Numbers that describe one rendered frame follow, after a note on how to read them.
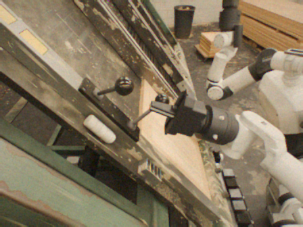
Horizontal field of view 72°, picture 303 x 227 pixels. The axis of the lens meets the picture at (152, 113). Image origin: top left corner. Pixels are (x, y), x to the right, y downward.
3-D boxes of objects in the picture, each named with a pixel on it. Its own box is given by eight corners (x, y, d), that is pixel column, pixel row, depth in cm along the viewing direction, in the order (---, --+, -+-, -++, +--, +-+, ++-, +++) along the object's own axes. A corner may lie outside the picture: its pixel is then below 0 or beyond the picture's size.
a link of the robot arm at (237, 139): (208, 155, 52) (245, 165, 55) (232, 122, 47) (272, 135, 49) (198, 128, 62) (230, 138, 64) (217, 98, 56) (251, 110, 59)
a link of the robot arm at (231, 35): (228, 20, 98) (226, 45, 102) (212, 21, 93) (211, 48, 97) (249, 19, 89) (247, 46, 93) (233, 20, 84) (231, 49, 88)
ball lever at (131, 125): (132, 136, 53) (174, 105, 51) (122, 128, 51) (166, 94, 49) (130, 128, 56) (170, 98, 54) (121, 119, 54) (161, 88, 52)
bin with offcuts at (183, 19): (195, 38, 503) (199, 9, 462) (174, 40, 495) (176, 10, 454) (188, 32, 542) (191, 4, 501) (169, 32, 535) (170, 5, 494)
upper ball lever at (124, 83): (95, 106, 48) (132, 98, 39) (83, 95, 46) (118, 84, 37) (103, 94, 50) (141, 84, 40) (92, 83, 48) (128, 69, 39)
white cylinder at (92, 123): (81, 126, 45) (106, 146, 50) (90, 120, 44) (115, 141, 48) (84, 117, 48) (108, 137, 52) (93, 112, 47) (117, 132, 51)
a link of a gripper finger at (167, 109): (150, 101, 50) (174, 108, 51) (150, 109, 47) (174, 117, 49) (153, 96, 49) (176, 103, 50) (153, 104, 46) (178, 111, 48)
